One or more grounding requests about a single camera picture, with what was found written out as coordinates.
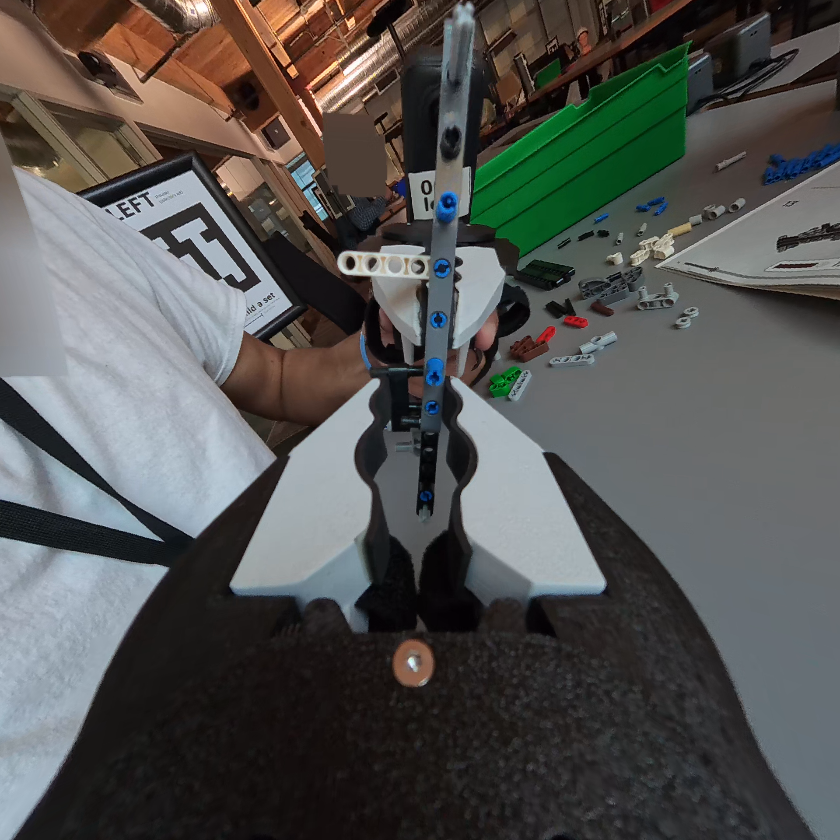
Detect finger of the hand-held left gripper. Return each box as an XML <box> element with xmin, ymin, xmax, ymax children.
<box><xmin>450</xmin><ymin>246</ymin><xmax>506</xmax><ymax>349</ymax></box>
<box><xmin>371</xmin><ymin>246</ymin><xmax>431</xmax><ymax>362</ymax></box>

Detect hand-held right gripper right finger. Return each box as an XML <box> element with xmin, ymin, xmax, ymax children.
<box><xmin>446</xmin><ymin>377</ymin><xmax>608</xmax><ymax>601</ymax></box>

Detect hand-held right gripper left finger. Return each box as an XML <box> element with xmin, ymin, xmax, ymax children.
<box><xmin>230</xmin><ymin>379</ymin><xmax>395</xmax><ymax>634</ymax></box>

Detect long lego frame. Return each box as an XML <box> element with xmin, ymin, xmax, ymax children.
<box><xmin>410</xmin><ymin>0</ymin><xmax>476</xmax><ymax>522</ymax></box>

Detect white lego beam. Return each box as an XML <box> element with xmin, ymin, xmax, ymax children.
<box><xmin>336</xmin><ymin>251</ymin><xmax>434</xmax><ymax>278</ymax></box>

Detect small black lego assembly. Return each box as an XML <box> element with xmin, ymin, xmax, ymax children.
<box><xmin>371</xmin><ymin>364</ymin><xmax>427</xmax><ymax>454</ymax></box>

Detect person's left forearm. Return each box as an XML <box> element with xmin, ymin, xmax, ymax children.
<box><xmin>220</xmin><ymin>331</ymin><xmax>371</xmax><ymax>427</ymax></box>

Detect black lego beams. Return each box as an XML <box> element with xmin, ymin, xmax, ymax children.
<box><xmin>515</xmin><ymin>259</ymin><xmax>577</xmax><ymax>291</ymax></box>

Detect dark grey curved lego panel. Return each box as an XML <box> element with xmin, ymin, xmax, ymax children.
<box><xmin>579</xmin><ymin>268</ymin><xmax>645</xmax><ymax>306</ymax></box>

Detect lego instruction booklet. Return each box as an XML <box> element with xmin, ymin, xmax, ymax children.
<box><xmin>655</xmin><ymin>169</ymin><xmax>840</xmax><ymax>301</ymax></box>

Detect pile of blue lego pins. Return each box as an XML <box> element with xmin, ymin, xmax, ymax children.
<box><xmin>763</xmin><ymin>147</ymin><xmax>840</xmax><ymax>185</ymax></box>

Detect person's left hand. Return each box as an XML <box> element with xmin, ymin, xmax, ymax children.
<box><xmin>362</xmin><ymin>298</ymin><xmax>503</xmax><ymax>403</ymax></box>

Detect green storage bin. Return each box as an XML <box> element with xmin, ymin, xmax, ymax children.
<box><xmin>469</xmin><ymin>41</ymin><xmax>693</xmax><ymax>260</ymax></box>

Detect black framed sign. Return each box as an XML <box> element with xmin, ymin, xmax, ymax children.
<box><xmin>77</xmin><ymin>152</ymin><xmax>308</xmax><ymax>341</ymax></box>

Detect person's white shirt torso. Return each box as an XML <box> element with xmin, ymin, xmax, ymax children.
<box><xmin>0</xmin><ymin>164</ymin><xmax>277</xmax><ymax>840</ymax></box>

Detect grey box device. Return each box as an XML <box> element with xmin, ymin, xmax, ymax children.
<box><xmin>705</xmin><ymin>12</ymin><xmax>774</xmax><ymax>83</ymax></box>

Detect silver ventilation duct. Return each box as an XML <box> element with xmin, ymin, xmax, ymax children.
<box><xmin>134</xmin><ymin>0</ymin><xmax>217</xmax><ymax>34</ymax></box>
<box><xmin>315</xmin><ymin>33</ymin><xmax>408</xmax><ymax>112</ymax></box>

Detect black shoulder strap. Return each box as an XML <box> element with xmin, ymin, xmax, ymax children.
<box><xmin>0</xmin><ymin>377</ymin><xmax>194</xmax><ymax>568</ymax></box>

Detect black cable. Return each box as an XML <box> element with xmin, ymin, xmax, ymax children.
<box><xmin>696</xmin><ymin>51</ymin><xmax>798</xmax><ymax>106</ymax></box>

